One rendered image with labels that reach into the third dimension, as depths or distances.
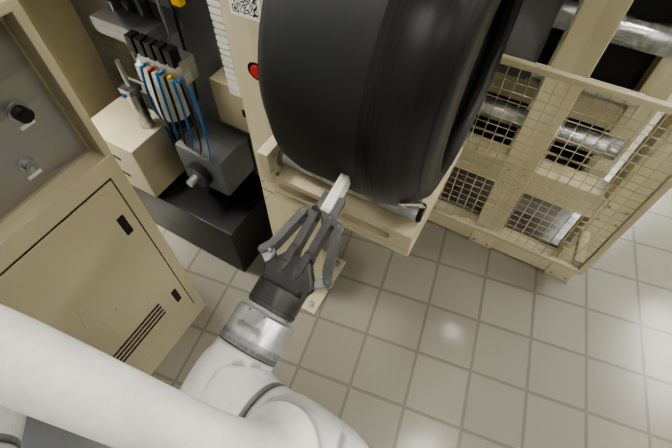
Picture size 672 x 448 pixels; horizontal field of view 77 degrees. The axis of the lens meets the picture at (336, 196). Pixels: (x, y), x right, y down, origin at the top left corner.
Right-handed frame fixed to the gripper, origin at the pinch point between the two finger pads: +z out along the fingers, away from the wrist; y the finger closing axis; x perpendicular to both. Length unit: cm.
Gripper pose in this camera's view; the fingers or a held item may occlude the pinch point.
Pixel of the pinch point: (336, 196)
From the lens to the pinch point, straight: 66.8
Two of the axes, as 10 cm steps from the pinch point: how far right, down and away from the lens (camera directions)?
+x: 1.2, 4.0, 9.1
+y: -8.7, -3.9, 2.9
